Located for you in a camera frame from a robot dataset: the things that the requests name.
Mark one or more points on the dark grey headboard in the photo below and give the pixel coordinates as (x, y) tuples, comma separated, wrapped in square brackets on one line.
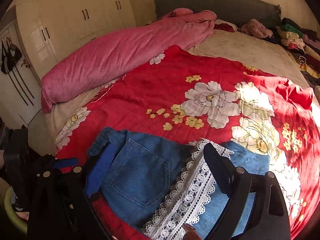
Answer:
[(238, 12)]

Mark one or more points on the cream wardrobe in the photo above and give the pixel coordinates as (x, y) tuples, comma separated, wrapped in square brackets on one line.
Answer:
[(53, 29)]

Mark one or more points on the blue denim lace-trimmed pants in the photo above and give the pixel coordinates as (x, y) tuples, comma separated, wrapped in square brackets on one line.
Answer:
[(156, 183)]

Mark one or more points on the pink rolled quilt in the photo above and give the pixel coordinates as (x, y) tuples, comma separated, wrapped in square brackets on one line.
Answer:
[(116, 53)]

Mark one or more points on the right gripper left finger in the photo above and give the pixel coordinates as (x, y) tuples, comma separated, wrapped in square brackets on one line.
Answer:
[(60, 207)]

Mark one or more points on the beige bed sheet mattress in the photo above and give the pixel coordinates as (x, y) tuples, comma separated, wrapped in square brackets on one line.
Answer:
[(268, 57)]

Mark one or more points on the white door with bags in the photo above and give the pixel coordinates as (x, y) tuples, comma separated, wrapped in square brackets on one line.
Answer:
[(20, 90)]

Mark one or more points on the pink fuzzy garment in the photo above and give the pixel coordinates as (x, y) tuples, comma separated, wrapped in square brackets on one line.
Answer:
[(256, 29)]

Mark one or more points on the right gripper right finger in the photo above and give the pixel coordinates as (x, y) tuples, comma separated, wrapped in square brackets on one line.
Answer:
[(255, 209)]

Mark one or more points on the red floral blanket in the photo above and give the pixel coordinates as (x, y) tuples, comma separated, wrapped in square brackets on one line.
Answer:
[(255, 118)]

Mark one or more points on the pile of folded clothes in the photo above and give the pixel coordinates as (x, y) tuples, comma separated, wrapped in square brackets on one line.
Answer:
[(302, 46)]

